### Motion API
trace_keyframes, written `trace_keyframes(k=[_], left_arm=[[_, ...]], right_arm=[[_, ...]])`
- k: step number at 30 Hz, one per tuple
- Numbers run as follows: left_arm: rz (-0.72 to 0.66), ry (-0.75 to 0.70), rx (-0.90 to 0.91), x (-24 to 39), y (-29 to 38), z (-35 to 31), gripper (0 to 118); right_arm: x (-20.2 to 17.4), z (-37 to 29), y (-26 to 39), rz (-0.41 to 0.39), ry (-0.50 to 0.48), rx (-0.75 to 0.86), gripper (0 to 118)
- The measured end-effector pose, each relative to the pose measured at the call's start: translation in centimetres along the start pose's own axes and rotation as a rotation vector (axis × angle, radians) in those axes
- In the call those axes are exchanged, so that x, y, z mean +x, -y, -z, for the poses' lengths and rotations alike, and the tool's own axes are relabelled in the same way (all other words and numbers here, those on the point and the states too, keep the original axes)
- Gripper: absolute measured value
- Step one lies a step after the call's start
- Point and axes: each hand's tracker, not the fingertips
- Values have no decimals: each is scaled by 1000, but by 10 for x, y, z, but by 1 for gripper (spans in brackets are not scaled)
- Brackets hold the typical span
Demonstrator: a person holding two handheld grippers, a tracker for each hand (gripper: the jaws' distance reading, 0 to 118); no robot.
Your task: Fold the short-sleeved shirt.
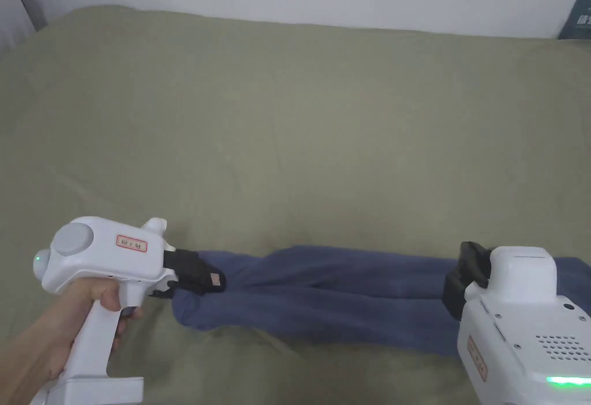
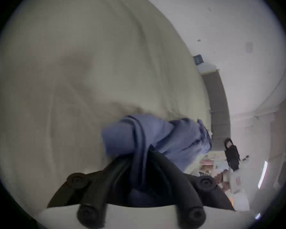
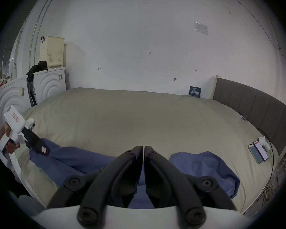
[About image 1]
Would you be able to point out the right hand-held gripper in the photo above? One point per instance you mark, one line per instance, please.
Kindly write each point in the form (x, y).
(517, 331)

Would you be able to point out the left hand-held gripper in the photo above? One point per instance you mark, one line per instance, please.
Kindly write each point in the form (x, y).
(101, 248)

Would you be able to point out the dark blue garment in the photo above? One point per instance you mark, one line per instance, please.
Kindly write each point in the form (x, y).
(346, 294)

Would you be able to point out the person's left hand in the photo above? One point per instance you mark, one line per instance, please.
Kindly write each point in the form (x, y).
(64, 326)

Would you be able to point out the bed with olive green sheet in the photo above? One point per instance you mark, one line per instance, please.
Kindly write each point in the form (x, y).
(277, 123)

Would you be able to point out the dark teal box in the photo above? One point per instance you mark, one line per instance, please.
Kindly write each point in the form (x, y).
(577, 19)

